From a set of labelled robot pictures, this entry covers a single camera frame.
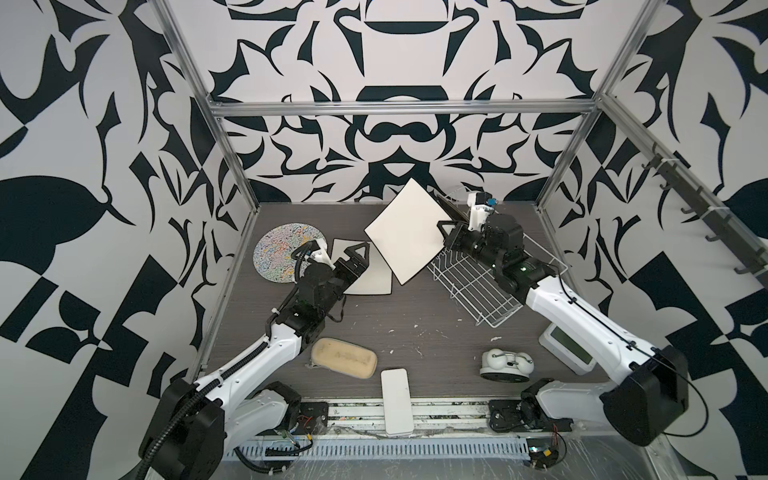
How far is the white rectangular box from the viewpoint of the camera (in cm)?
70

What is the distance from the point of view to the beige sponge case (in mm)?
803

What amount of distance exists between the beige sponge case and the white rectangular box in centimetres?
5
